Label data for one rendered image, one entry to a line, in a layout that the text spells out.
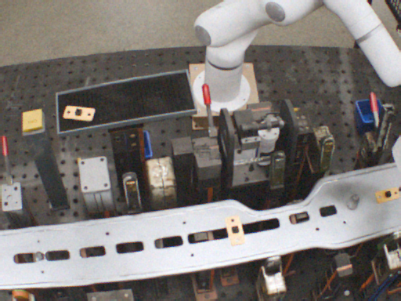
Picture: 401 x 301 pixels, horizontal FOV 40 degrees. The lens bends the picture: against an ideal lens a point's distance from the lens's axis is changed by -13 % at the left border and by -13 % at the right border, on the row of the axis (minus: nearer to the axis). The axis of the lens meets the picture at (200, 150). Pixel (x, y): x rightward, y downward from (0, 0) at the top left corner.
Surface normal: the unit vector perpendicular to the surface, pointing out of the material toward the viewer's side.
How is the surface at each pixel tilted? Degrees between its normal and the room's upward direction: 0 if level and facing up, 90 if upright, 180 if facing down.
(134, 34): 0
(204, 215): 0
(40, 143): 90
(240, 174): 0
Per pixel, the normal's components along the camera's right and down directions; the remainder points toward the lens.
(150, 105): 0.02, -0.54
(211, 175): 0.20, 0.83
